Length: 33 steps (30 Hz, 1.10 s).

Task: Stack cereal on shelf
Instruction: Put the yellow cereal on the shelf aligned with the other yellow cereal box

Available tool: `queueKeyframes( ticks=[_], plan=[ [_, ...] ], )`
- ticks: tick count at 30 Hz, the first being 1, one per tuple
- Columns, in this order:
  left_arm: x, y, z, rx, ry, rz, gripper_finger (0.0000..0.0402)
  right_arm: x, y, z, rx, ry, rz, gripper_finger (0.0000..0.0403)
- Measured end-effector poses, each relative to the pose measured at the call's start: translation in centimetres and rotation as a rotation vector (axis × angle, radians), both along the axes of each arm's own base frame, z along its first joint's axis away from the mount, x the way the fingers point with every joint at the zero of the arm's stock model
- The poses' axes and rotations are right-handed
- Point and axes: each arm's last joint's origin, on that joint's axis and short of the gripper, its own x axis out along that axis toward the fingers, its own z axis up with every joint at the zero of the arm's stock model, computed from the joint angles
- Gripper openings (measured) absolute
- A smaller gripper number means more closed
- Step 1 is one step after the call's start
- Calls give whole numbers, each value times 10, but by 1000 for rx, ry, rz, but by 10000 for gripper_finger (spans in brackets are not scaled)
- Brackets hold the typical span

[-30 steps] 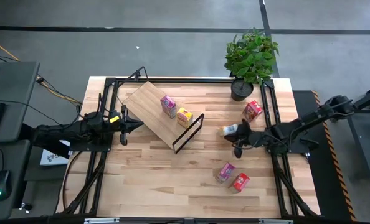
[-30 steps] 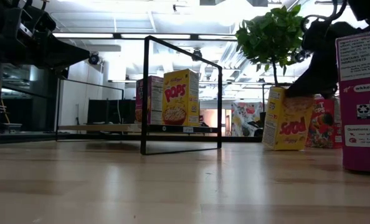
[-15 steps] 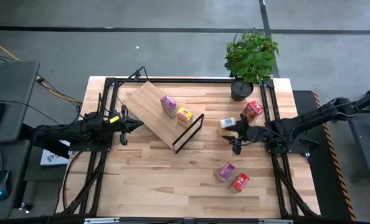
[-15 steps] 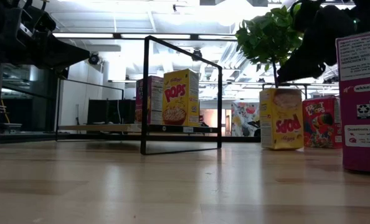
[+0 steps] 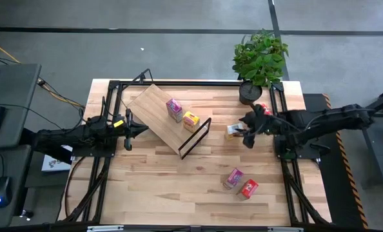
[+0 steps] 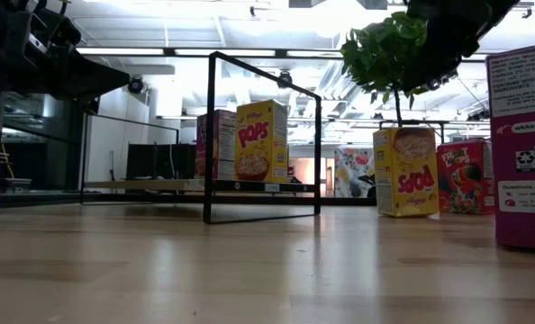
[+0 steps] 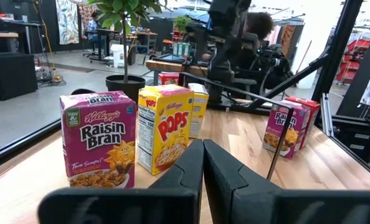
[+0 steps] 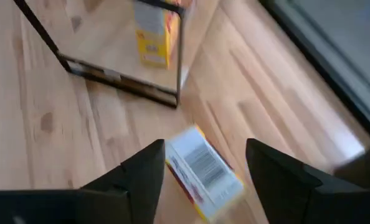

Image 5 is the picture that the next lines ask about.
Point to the yellow Corn Pops cereal box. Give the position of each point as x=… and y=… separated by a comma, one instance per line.
x=191, y=120
x=232, y=130

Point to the grey metal stand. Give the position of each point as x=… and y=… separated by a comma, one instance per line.
x=380, y=151

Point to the white printed box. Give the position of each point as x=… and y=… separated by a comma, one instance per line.
x=54, y=164

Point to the black hazard striped platform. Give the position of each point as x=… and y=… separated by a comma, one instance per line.
x=314, y=101

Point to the purple Raisin Bran cereal box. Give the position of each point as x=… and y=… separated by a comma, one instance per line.
x=234, y=177
x=174, y=109

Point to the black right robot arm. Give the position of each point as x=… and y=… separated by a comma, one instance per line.
x=333, y=124

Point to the red Froot Loops cereal box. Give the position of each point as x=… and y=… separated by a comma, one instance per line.
x=249, y=188
x=266, y=110

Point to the black aluminium table frame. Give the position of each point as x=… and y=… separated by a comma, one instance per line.
x=194, y=83

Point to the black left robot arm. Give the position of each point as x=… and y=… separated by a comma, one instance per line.
x=69, y=140

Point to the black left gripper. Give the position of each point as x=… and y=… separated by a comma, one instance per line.
x=128, y=132

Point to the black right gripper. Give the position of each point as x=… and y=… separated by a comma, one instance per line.
x=259, y=124

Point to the grey desk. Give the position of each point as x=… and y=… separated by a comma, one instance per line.
x=20, y=180
x=17, y=90

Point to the black computer mouse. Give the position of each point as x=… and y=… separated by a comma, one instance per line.
x=2, y=190

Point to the green potted plant black pot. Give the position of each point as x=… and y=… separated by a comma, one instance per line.
x=259, y=61

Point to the silver light bar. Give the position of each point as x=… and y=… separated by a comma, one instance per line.
x=104, y=229

